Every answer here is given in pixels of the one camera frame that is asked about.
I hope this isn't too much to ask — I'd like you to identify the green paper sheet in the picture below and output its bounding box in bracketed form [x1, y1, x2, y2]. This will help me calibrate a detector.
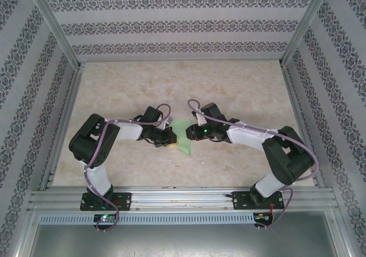
[170, 118, 193, 158]

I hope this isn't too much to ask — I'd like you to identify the grey metal sheet panel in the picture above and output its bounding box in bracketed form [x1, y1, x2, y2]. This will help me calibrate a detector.
[28, 211, 349, 257]

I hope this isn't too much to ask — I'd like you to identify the aluminium mounting rail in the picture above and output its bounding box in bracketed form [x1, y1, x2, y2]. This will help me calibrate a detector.
[27, 187, 340, 212]

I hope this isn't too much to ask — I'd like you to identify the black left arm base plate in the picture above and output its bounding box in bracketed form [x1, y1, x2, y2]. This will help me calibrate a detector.
[81, 192, 132, 212]

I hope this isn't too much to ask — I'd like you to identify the grey slotted cable duct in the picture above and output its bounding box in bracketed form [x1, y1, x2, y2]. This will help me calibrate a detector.
[38, 213, 274, 225]

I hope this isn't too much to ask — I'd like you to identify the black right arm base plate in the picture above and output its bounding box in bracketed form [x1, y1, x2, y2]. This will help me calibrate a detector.
[233, 191, 284, 211]

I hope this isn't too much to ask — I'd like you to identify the aluminium side rail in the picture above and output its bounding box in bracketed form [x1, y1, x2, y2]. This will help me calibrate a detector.
[280, 62, 327, 189]
[38, 64, 86, 191]

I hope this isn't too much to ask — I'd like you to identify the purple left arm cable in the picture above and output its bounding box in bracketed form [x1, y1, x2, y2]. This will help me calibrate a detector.
[83, 104, 173, 232]

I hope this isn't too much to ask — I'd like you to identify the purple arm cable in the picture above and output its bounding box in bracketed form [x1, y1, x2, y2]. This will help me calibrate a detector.
[187, 98, 320, 231]
[83, 104, 173, 232]

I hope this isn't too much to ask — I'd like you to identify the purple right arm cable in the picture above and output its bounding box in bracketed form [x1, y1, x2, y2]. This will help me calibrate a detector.
[187, 98, 320, 231]

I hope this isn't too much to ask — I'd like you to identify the aluminium frame post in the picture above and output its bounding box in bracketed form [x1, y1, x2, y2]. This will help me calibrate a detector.
[22, 0, 85, 72]
[279, 0, 335, 68]

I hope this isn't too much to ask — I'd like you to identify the aluminium lower frame strut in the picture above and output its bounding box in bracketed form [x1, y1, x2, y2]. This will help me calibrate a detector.
[13, 207, 39, 257]
[333, 208, 358, 257]

